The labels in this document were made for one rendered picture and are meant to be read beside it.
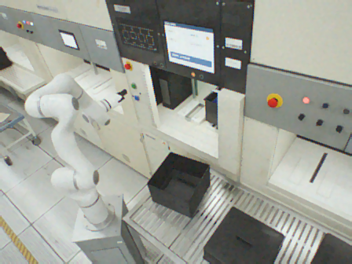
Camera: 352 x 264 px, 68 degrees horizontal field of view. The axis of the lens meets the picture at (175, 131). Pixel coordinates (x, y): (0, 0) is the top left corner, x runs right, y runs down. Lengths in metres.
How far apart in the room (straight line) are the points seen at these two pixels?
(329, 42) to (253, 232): 0.90
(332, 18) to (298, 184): 0.90
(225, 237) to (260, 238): 0.16
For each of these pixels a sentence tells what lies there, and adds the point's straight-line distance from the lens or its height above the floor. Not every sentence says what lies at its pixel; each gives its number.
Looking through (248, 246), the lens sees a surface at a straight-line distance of 1.38.
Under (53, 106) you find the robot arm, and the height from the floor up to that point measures 1.52.
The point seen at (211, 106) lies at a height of 1.09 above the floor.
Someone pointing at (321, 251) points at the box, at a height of 1.01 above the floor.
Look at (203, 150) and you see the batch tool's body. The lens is 1.71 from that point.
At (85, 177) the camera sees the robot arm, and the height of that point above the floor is 1.18.
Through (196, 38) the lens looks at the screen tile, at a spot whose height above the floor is 1.63.
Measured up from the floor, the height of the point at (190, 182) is 0.79.
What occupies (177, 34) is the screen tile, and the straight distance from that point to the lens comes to 1.33.
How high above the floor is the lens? 2.11
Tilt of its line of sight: 41 degrees down
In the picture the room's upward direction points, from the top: 9 degrees counter-clockwise
